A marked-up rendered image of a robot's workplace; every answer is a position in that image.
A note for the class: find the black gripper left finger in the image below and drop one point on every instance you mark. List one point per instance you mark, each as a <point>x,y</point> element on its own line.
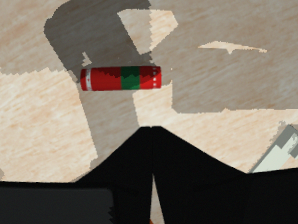
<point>118,191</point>

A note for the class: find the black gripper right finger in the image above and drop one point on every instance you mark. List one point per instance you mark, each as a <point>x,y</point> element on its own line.
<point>195,188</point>

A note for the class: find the red and green striped cylinder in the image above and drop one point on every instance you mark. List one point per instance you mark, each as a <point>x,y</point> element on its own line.
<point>121,78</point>

